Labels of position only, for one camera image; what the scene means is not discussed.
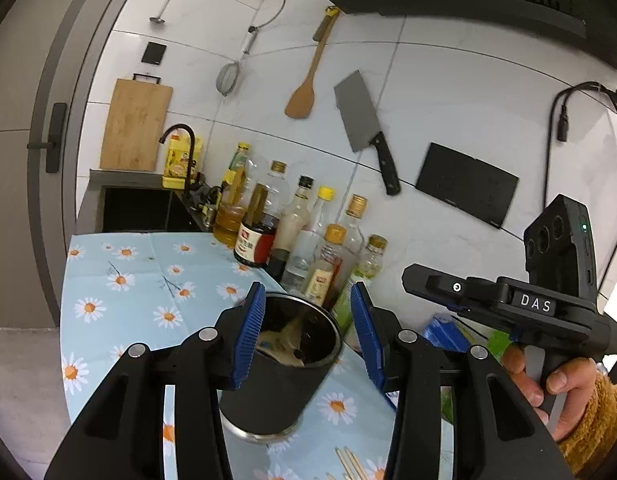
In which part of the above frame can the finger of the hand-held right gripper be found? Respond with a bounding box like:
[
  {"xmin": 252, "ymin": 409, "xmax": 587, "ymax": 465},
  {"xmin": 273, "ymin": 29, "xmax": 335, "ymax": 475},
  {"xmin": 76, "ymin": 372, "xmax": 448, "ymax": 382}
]
[{"xmin": 401, "ymin": 263, "xmax": 504, "ymax": 322}]

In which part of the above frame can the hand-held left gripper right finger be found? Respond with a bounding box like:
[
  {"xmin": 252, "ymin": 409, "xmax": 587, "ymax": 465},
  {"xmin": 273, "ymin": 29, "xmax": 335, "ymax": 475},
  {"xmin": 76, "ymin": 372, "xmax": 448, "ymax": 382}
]
[{"xmin": 349, "ymin": 281, "xmax": 574, "ymax": 480}]

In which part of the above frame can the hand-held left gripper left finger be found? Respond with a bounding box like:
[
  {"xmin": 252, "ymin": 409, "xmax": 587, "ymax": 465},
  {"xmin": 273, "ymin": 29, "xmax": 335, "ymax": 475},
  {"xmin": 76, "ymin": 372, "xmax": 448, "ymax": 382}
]
[{"xmin": 43, "ymin": 281, "xmax": 267, "ymax": 480}]

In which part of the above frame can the black utensil cup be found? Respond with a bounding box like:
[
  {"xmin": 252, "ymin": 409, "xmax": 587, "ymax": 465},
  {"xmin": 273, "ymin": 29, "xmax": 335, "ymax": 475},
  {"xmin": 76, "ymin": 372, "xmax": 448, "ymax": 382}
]
[{"xmin": 218, "ymin": 292, "xmax": 343, "ymax": 445}]

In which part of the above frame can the bundle of wooden chopsticks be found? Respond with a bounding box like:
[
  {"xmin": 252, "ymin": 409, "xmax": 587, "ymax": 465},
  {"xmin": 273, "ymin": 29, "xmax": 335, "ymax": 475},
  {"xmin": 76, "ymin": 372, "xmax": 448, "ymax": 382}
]
[{"xmin": 326, "ymin": 446, "xmax": 372, "ymax": 480}]

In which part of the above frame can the person's right forearm yellow sleeve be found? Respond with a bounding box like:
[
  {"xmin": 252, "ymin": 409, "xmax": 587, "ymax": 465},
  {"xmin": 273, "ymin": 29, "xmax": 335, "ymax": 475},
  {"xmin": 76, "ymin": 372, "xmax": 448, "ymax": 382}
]
[{"xmin": 559, "ymin": 372, "xmax": 617, "ymax": 478}]

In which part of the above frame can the person's right hand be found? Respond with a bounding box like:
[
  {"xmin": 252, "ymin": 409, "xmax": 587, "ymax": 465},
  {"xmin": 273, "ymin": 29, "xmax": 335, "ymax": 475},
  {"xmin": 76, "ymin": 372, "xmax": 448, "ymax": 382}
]
[{"xmin": 503, "ymin": 344, "xmax": 598, "ymax": 443}]

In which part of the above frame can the pale spoon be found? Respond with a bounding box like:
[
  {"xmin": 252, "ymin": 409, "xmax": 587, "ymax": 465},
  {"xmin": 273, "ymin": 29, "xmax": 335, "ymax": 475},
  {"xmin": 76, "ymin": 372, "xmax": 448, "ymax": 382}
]
[{"xmin": 258, "ymin": 310, "xmax": 309, "ymax": 361}]

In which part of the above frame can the blue packet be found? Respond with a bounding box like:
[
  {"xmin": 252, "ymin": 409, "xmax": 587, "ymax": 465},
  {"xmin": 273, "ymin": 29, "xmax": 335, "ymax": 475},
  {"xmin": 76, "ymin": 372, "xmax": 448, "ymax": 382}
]
[{"xmin": 423, "ymin": 312, "xmax": 472, "ymax": 356}]

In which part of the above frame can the cluster of condiment bottles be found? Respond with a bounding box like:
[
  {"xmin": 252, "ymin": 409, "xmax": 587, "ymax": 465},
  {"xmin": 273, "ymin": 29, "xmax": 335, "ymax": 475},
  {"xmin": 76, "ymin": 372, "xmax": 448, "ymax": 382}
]
[{"xmin": 212, "ymin": 142, "xmax": 389, "ymax": 331}]

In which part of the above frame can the black rectangular board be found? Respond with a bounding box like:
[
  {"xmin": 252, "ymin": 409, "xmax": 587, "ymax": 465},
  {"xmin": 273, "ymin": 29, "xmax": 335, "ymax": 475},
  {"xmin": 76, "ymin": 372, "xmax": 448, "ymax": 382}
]
[{"xmin": 415, "ymin": 142, "xmax": 519, "ymax": 230}]

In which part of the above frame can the daisy print tablecloth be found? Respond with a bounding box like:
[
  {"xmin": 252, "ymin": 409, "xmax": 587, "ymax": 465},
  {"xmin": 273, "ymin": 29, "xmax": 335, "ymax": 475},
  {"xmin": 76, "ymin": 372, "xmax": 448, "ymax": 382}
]
[{"xmin": 60, "ymin": 231, "xmax": 454, "ymax": 480}]

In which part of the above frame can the dark kitchen sink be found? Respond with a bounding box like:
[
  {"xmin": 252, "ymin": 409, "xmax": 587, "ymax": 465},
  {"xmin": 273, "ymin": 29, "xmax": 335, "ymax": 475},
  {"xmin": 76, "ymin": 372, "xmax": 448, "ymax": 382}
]
[{"xmin": 90, "ymin": 169, "xmax": 214, "ymax": 233}]

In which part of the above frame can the black faucet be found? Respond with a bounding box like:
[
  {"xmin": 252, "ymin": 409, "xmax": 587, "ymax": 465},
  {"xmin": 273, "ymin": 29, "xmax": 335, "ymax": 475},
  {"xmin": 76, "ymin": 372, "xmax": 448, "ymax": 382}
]
[{"xmin": 159, "ymin": 124, "xmax": 199, "ymax": 201}]

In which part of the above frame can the yellow oil jug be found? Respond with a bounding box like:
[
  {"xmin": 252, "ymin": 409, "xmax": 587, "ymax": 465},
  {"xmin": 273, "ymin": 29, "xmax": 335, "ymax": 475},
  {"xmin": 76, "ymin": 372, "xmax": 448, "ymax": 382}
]
[{"xmin": 162, "ymin": 130, "xmax": 204, "ymax": 191}]

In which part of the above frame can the wooden spatula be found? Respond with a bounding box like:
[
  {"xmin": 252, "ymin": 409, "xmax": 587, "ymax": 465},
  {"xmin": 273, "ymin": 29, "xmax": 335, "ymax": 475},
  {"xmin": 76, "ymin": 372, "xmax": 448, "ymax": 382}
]
[{"xmin": 284, "ymin": 6, "xmax": 339, "ymax": 120}]

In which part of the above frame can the wooden cutting board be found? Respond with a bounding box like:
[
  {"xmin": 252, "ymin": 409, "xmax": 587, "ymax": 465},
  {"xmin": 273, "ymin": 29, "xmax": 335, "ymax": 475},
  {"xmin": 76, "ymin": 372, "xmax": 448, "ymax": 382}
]
[{"xmin": 99, "ymin": 74, "xmax": 174, "ymax": 172}]

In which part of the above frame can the metal mesh strainer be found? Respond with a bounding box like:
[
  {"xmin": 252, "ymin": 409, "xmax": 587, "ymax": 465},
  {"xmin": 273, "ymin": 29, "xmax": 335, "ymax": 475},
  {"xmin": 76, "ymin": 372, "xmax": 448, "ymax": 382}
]
[{"xmin": 217, "ymin": 25, "xmax": 259, "ymax": 96}]

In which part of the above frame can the grey door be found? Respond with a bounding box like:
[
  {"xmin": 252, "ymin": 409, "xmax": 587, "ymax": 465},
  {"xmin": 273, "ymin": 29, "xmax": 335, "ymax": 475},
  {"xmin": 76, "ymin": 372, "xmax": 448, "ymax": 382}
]
[{"xmin": 0, "ymin": 0, "xmax": 154, "ymax": 333}]

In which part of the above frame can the black power cable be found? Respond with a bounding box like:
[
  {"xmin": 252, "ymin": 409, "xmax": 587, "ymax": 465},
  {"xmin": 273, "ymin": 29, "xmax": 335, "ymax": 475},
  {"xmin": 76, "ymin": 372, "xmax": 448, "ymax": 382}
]
[{"xmin": 543, "ymin": 81, "xmax": 617, "ymax": 281}]

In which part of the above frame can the black-handled cleaver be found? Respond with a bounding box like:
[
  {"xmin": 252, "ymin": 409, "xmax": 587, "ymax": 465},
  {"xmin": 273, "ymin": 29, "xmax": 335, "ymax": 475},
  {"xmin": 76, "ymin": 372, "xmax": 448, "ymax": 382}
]
[{"xmin": 333, "ymin": 70, "xmax": 402, "ymax": 197}]

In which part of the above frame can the black door handle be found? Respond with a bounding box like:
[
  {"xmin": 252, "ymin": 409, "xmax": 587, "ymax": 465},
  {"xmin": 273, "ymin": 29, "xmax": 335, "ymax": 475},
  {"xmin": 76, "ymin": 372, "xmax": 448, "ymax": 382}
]
[{"xmin": 27, "ymin": 102, "xmax": 68, "ymax": 174}]

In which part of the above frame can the black square wall plate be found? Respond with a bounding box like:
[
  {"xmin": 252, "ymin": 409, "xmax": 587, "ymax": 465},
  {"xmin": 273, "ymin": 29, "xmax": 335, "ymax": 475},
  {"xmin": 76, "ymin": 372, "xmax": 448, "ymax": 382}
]
[{"xmin": 141, "ymin": 41, "xmax": 166, "ymax": 67}]

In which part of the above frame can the grey hanging cable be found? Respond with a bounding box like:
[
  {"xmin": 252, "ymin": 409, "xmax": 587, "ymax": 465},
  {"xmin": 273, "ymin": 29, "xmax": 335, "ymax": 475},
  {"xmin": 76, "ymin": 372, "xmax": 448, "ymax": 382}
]
[{"xmin": 253, "ymin": 0, "xmax": 292, "ymax": 31}]

